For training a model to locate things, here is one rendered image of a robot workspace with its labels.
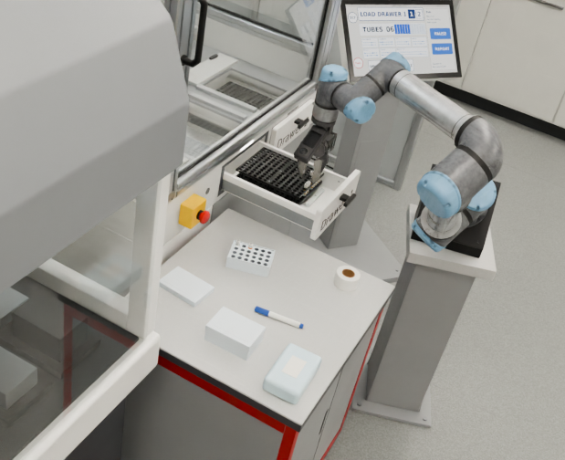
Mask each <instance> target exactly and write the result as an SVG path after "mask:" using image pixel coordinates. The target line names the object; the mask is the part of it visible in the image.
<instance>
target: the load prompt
mask: <svg viewBox="0 0 565 460"><path fill-rule="evenodd" d="M357 10H358V18H359V21H424V9H423V8H422V7H357Z"/></svg>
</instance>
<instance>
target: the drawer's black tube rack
mask: <svg viewBox="0 0 565 460"><path fill-rule="evenodd" d="M272 155H273V156H272ZM270 157H271V158H270ZM253 158H255V159H253ZM284 158H286V159H284ZM283 160H284V161H283ZM284 163H285V164H284ZM293 164H294V165H293ZM242 168H243V169H242ZM235 170H236V171H238V172H239V174H238V175H236V177H238V178H240V179H243V180H245V181H247V182H249V183H252V184H254V185H256V186H258V187H260V188H263V189H265V190H267V191H269V192H271V193H274V194H276V195H278V196H281V197H283V198H285V199H287V200H289V201H291V202H293V203H295V204H298V205H301V204H302V203H303V202H304V201H305V200H306V199H307V198H308V197H309V196H310V195H311V194H312V193H313V192H314V191H315V190H316V189H317V188H318V187H319V186H320V185H321V184H322V181H321V180H320V182H319V183H317V185H315V187H313V189H309V192H308V193H307V194H306V196H304V195H302V196H301V197H300V198H299V199H298V198H296V197H294V194H295V193H297V191H298V190H299V189H301V188H302V187H303V186H304V185H305V183H306V182H307V181H309V180H310V179H311V177H312V176H311V175H310V171H314V169H313V168H311V167H309V166H307V168H306V169H305V176H304V178H303V179H302V178H301V176H300V173H299V169H298V162H297V161H294V160H292V159H290V158H288V157H286V156H284V155H282V154H279V153H277V152H273V151H271V150H269V149H268V148H265V147H263V148H262V149H261V150H259V151H258V152H257V153H255V154H254V155H253V156H251V157H250V158H249V159H248V160H246V161H245V162H244V163H242V164H241V165H240V166H239V167H237V168H236V169H235ZM239 170H241V171H239ZM309 177H310V178H309Z"/></svg>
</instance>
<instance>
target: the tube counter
mask: <svg viewBox="0 0 565 460"><path fill-rule="evenodd" d="M385 29H386V35H426V30H425V23H411V24H385Z"/></svg>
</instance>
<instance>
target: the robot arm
mask: <svg viewBox="0 0 565 460"><path fill-rule="evenodd" d="M410 71H411V66H410V64H409V62H408V61H407V59H406V58H405V57H403V55H402V54H400V53H398V52H392V53H391V54H389V55H388V56H387V57H385V58H383V59H382V60H381V61H380V63H378V64H377V65H376V66H375V67H374V68H373V69H372V70H370V71H369V72H368V73H367V74H366V75H365V76H364V77H362V78H361V79H360V80H359V81H358V82H356V83H355V84H354V85H353V86H352V85H351V84H350V83H349V82H347V79H348V71H347V69H346V68H344V67H342V66H339V65H333V64H330V65H326V66H324V67H323V68H322V70H321V73H320V77H319V84H318V88H317V92H316V97H315V101H313V102H312V105H314V106H313V110H312V116H311V121H312V122H313V123H314V124H316V125H313V126H312V127H311V129H310V130H309V132H308V134H307V135H306V137H304V138H303V141H301V142H300V145H299V146H298V148H297V149H296V150H295V152H294V158H295V159H297V160H298V169H299V173H300V176H301V178H302V179H303V178H304V176H305V169H306V168H307V163H309V161H310V159H311V158H312V156H313V155H314V156H315V157H316V158H317V160H315V161H314V164H313V165H314V172H313V176H312V178H311V181H312V183H314V182H316V181H317V180H318V178H319V177H320V176H321V174H322V172H323V170H324V168H325V167H326V165H327V164H328V162H329V158H330V157H329V152H328V150H329V149H330V152H331V151H332V150H333V149H334V146H335V142H336V139H337V135H338V134H337V133H335V132H333V127H334V125H335V123H336V120H337V118H338V115H339V112H342V113H343V114H344V115H345V116H346V117H347V118H348V119H351V120H353V121H354V122H356V123H358V124H363V123H365V122H367V121H368V120H370V119H371V116H372V114H374V112H375V109H376V107H375V102H376V101H377V100H379V99H380V98H381V97H382V96H383V95H384V94H386V93H387V92H390V93H391V94H393V95H394V96H395V97H396V98H397V99H399V100H400V101H402V102H403V103H404V104H406V105H407V106H408V107H410V108H411V109H412V110H414V111H415V112H417V113H418V114H419V115H421V116H422V117H423V118H425V119H426V120H428V121H429V122H430V123H432V124H433V125H434V126H435V127H436V128H437V129H439V130H440V131H442V132H443V133H445V134H446V135H447V136H449V137H450V138H451V139H453V140H454V145H455V147H456V148H455V149H454V150H452V151H451V152H450V153H449V154H448V155H447V156H446V157H444V158H443V159H442V160H441V161H440V162H439V163H438V164H437V165H436V166H435V167H434V168H433V169H432V170H431V171H430V172H427V173H426V174H425V175H424V176H423V177H422V179H421V180H420V181H419V182H418V184H417V193H418V194H419V195H420V199H421V200H422V202H423V203H424V205H425V208H424V209H423V211H422V214H421V215H420V216H419V217H418V218H416V219H415V220H414V222H413V223H412V229H413V230H414V232H415V233H416V234H418V236H419V237H420V238H421V239H422V240H423V241H424V242H425V243H426V244H427V245H428V246H429V247H430V248H431V249H433V250H434V251H435V252H439V251H441V250H442V249H443V248H445V247H446V246H447V245H448V244H449V243H450V242H451V241H452V240H453V239H454V238H455V237H457V236H458V235H459V234H460V233H461V232H462V231H463V230H464V229H466V228H467V227H471V226H474V225H477V224H478V223H479V222H481V221H482V220H483V219H484V217H485V216H486V214H487V211H488V208H489V207H491V206H492V204H493V203H494V202H495V199H496V196H497V189H496V186H495V184H494V183H493V181H492V180H493V179H494V178H495V177H496V176H497V174H498V173H499V171H500V169H501V167H502V163H503V160H504V151H503V145H502V141H501V139H500V137H499V135H498V133H497V131H496V129H495V128H494V127H493V126H492V124H491V123H489V122H488V121H487V120H485V119H484V118H483V117H481V116H480V115H471V114H470V113H468V112H467V111H465V110H463V109H462V108H461V107H459V106H458V105H456V104H455V103H454V102H453V101H451V100H450V99H448V98H447V97H445V96H444V95H442V94H441V93H440V92H438V91H437V90H435V89H433V88H432V87H430V86H429V85H428V84H426V83H425V82H423V81H422V80H420V79H419V78H417V77H416V76H415V75H414V74H412V73H411V72H410ZM333 134H334V136H333ZM334 140H335V141H334ZM333 141H334V144H333ZM332 144H333V146H332ZM330 146H331V147H330Z"/></svg>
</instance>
